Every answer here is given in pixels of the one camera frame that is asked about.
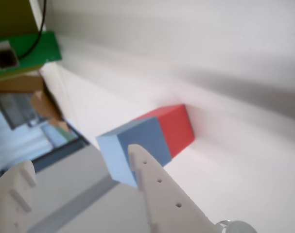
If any red foam cube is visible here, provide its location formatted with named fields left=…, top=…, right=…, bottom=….
left=131, top=103, right=195, bottom=158

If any black thin cable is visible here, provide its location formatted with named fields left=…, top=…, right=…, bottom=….
left=17, top=0, right=48, bottom=60

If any dark grey frame bar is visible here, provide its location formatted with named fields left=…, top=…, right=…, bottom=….
left=30, top=118, right=90, bottom=173

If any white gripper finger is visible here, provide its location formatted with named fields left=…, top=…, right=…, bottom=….
left=0, top=160, right=41, bottom=233
left=127, top=144, right=225, bottom=233

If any brown cardboard box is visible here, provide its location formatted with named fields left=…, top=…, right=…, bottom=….
left=0, top=75, right=71, bottom=133

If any white square socket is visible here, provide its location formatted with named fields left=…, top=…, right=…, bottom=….
left=0, top=40, right=20, bottom=71

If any blue foam cube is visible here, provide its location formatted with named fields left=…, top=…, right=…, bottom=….
left=95, top=116, right=173, bottom=188

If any green flat block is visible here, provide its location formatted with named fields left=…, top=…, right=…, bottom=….
left=0, top=31, right=62, bottom=76

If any olive yellow panel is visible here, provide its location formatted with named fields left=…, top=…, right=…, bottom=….
left=0, top=0, right=40, bottom=41

